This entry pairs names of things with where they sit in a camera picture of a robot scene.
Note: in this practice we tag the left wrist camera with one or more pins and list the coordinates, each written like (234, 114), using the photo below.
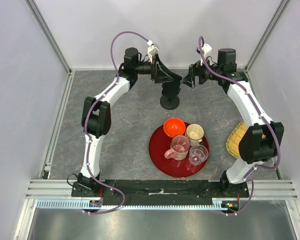
(152, 49)

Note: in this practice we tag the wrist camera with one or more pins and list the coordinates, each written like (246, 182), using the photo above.
(152, 49)
(205, 51)

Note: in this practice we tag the right aluminium frame post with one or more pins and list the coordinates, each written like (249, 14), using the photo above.
(278, 13)

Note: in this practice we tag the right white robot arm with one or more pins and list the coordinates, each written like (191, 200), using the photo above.
(262, 139)

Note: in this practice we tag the woven bamboo basket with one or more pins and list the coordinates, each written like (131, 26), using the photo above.
(232, 143)

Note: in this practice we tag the front aluminium frame rail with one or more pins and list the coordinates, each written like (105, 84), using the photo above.
(263, 189)

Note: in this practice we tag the round red tray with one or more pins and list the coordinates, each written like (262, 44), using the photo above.
(159, 143)

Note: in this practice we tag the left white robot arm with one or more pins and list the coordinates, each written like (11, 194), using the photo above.
(96, 117)

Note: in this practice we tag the left aluminium frame post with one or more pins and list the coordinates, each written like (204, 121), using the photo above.
(33, 7)

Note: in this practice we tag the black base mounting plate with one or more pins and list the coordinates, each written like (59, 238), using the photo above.
(160, 191)

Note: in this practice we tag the aluminium frame post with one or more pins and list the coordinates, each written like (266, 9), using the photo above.
(33, 7)
(278, 13)

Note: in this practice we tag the pink patterned mug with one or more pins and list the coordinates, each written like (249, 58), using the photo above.
(179, 148)

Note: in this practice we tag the orange bowl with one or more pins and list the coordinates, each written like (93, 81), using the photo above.
(174, 126)

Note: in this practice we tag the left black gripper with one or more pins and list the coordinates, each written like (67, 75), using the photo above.
(158, 71)

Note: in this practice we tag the cream ceramic mug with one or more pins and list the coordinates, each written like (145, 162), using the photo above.
(195, 133)

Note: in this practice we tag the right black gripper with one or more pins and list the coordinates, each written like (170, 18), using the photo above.
(195, 70)

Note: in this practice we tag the black smartphone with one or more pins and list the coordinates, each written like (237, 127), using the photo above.
(172, 89)

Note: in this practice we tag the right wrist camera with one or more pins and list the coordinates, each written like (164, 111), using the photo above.
(205, 51)

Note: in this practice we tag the slotted cable duct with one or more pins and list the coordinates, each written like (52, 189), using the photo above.
(90, 205)

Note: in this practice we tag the black phone stand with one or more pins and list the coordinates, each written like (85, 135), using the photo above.
(169, 99)

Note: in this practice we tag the clear glass tumbler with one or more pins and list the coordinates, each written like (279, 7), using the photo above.
(198, 154)

